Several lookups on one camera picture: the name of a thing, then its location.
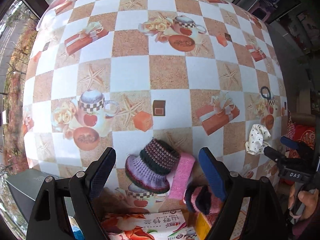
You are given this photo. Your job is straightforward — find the right hand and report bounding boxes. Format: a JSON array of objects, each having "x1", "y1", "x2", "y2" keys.
[{"x1": 288, "y1": 184, "x2": 319, "y2": 220}]

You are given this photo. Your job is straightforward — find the pink sponge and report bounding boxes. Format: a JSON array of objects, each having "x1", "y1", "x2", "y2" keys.
[{"x1": 168, "y1": 152, "x2": 195, "y2": 200}]

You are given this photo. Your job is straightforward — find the orange tissue pack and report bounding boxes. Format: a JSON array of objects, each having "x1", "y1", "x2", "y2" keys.
[{"x1": 101, "y1": 210, "x2": 199, "y2": 240}]

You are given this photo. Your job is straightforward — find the pink patterned cardboard box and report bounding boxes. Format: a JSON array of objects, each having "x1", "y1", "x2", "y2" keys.
[{"x1": 195, "y1": 212, "x2": 219, "y2": 240}]

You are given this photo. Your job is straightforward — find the white dotted scrunchie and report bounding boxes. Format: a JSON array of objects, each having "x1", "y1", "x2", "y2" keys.
[{"x1": 245, "y1": 124, "x2": 271, "y2": 155}]

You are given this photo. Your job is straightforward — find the checkered tablecloth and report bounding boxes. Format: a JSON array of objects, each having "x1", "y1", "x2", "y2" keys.
[{"x1": 23, "y1": 0, "x2": 287, "y2": 212}]

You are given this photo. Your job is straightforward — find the blue cloth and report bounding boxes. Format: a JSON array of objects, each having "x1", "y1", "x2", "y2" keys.
[{"x1": 71, "y1": 224, "x2": 85, "y2": 240}]

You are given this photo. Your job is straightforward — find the black hair tie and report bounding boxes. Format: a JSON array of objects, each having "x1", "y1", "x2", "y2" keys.
[{"x1": 260, "y1": 86, "x2": 272, "y2": 100}]

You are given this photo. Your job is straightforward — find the red embroidered cushion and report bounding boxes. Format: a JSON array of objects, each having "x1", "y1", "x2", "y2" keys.
[{"x1": 292, "y1": 124, "x2": 316, "y2": 150}]

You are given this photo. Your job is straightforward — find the purple brown knitted hat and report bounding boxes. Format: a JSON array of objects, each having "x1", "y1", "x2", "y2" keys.
[{"x1": 125, "y1": 138, "x2": 180, "y2": 194}]

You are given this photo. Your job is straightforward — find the black white storage box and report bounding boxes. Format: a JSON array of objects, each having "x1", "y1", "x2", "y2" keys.
[{"x1": 5, "y1": 168, "x2": 75, "y2": 223}]

